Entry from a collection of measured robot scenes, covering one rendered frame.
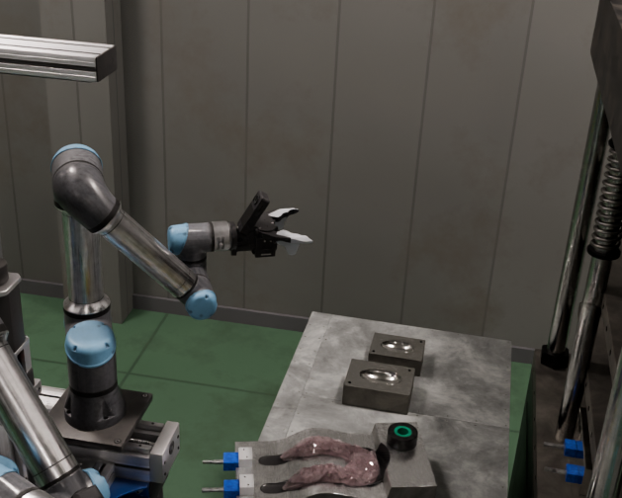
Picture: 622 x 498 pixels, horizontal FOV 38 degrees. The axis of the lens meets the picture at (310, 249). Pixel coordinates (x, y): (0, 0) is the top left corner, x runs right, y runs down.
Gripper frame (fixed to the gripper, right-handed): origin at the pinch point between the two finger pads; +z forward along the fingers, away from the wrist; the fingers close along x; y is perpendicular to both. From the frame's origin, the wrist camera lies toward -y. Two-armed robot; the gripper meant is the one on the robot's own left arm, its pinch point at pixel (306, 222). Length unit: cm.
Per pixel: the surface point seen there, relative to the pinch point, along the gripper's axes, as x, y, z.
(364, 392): 3, 60, 22
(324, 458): 33, 52, 1
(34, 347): -164, 170, -79
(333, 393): -5, 67, 16
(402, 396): 8, 59, 33
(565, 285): -12, 39, 91
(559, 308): -11, 47, 91
